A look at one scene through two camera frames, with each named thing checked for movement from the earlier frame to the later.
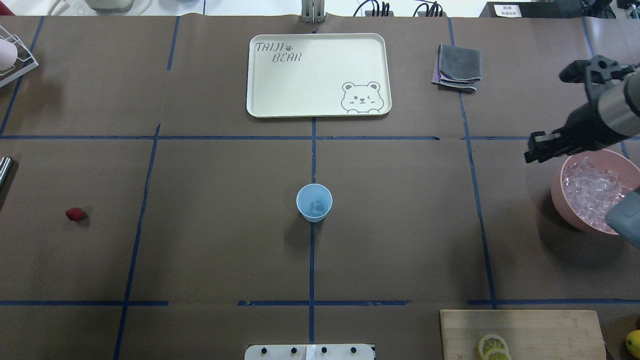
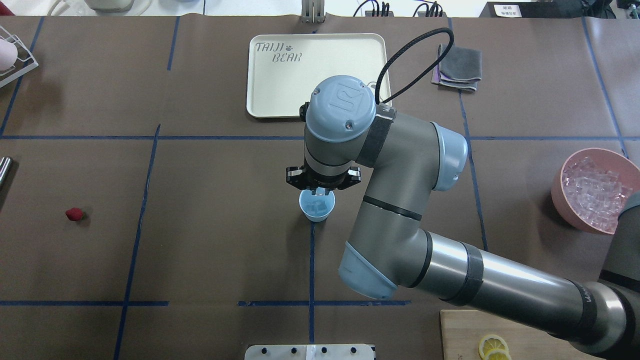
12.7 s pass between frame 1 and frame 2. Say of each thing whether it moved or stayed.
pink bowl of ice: stayed
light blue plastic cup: stayed
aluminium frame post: stayed
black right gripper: moved
